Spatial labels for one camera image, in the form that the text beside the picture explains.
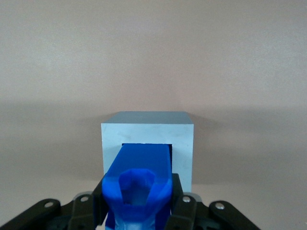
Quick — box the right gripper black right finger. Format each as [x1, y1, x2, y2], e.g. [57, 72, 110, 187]
[164, 172, 260, 230]

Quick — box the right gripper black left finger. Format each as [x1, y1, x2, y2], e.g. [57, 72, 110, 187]
[0, 176, 110, 230]

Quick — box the gray square base block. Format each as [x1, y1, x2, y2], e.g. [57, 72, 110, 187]
[100, 111, 195, 194]

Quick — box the blue plastic part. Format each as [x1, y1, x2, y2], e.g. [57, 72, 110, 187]
[102, 142, 173, 230]

